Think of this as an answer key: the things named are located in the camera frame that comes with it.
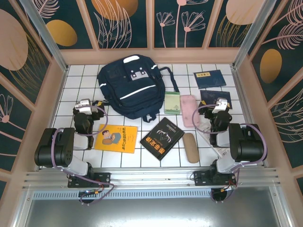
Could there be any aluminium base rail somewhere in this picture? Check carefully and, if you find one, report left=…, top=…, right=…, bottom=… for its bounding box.
left=22, top=167, right=284, bottom=192

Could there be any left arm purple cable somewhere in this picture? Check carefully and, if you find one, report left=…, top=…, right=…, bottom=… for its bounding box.
left=51, top=105, right=116, bottom=206

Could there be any blue book small label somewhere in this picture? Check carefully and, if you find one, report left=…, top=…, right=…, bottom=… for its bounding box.
left=193, top=69, right=227, bottom=89

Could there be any aluminium side rail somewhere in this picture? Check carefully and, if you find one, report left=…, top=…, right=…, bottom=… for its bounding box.
left=231, top=65, right=270, bottom=169

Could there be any left black mount plate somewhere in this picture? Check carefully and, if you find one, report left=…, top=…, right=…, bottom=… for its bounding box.
left=67, top=172, right=111, bottom=189

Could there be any black book white lettering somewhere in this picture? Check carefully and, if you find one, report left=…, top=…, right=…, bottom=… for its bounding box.
left=139, top=117, right=185, bottom=162

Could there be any small circuit board with wires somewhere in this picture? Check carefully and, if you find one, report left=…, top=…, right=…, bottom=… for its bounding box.
left=220, top=184, right=239, bottom=192
left=78, top=189, right=105, bottom=198

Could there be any black mount plate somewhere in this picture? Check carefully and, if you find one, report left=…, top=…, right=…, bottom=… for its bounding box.
left=194, top=170, right=237, bottom=188
left=67, top=172, right=111, bottom=189

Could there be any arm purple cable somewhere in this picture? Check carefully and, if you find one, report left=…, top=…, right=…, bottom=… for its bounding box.
left=191, top=104, right=268, bottom=204
left=51, top=105, right=116, bottom=206

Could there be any navy blue backpack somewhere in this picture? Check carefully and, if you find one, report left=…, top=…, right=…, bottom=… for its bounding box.
left=97, top=54, right=180, bottom=123

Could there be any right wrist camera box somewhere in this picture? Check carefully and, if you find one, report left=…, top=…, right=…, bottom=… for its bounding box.
left=212, top=97, right=228, bottom=114

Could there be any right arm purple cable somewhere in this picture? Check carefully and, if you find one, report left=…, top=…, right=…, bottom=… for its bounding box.
left=191, top=104, right=268, bottom=204

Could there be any yellow cartoon cover book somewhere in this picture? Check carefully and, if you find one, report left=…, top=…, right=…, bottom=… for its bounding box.
left=94, top=123, right=138, bottom=154

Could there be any slotted metal cable duct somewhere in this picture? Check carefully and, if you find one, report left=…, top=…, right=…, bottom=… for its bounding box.
left=32, top=191, right=284, bottom=200

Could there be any aluminium frame post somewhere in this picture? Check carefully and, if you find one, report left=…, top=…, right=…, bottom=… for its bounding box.
left=18, top=0, right=70, bottom=73
left=232, top=0, right=277, bottom=69

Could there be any blue book yellow label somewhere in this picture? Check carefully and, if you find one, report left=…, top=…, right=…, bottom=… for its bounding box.
left=200, top=89, right=232, bottom=110

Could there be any pink pencil case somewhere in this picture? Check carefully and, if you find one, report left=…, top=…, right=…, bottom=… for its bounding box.
left=179, top=94, right=201, bottom=128

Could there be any right black mount plate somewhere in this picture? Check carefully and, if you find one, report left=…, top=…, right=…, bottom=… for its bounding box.
left=194, top=170, right=237, bottom=188

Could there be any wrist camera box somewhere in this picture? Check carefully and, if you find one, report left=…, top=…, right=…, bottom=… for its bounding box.
left=72, top=99, right=92, bottom=114
left=212, top=97, right=228, bottom=114

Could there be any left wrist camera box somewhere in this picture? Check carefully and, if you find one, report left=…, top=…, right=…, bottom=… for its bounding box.
left=72, top=99, right=92, bottom=114

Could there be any tan glasses case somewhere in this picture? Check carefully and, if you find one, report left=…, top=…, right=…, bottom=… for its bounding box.
left=182, top=132, right=200, bottom=164

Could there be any green notebook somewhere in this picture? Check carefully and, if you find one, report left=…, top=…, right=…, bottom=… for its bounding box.
left=164, top=91, right=181, bottom=115

